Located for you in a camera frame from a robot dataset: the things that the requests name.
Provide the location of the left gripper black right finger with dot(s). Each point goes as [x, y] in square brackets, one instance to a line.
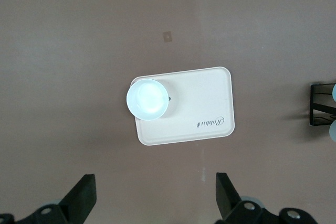
[228, 203]

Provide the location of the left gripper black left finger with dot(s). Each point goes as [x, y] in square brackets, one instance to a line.
[78, 203]

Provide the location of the light blue cup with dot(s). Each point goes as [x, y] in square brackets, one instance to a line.
[334, 93]

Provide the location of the cream rabbit print tray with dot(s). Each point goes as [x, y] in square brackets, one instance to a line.
[199, 103]

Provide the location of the white bowl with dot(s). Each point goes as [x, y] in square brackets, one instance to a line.
[147, 99]

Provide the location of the small brown tape patch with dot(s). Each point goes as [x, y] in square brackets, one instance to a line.
[167, 37]

